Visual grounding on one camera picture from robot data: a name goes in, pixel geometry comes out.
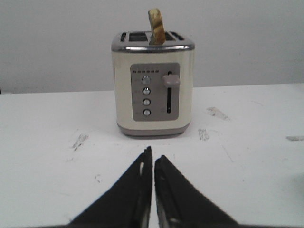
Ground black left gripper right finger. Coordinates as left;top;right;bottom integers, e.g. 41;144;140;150
154;155;238;228

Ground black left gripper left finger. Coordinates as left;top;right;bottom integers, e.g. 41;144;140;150
68;146;152;228

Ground cream two-slot toaster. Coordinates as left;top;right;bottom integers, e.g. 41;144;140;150
110;31;196;137

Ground slice of toast bread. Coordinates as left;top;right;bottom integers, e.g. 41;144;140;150
148;8;166;45

